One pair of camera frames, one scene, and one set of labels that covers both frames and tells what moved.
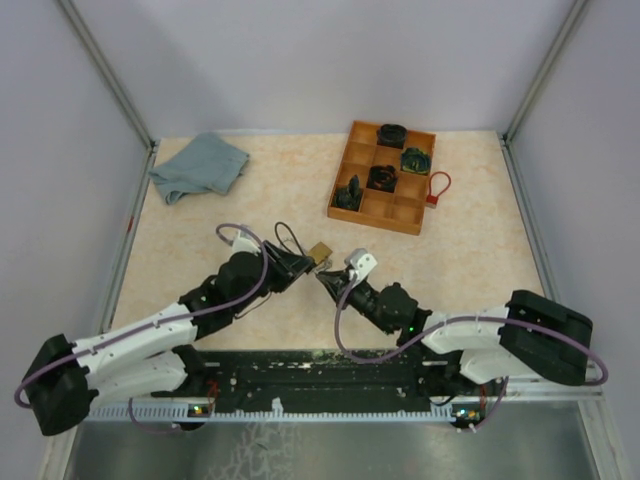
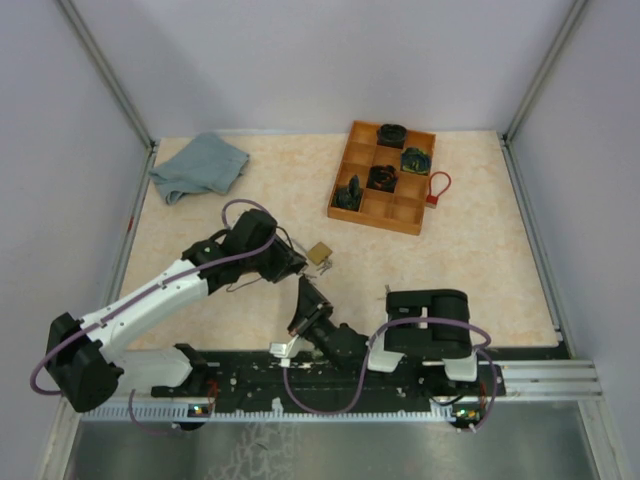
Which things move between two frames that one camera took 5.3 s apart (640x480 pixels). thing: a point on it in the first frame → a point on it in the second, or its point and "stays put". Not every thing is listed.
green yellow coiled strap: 415,160 stays put
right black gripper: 336,282 → 311,307
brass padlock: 319,252 stays put
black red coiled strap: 382,178 stays put
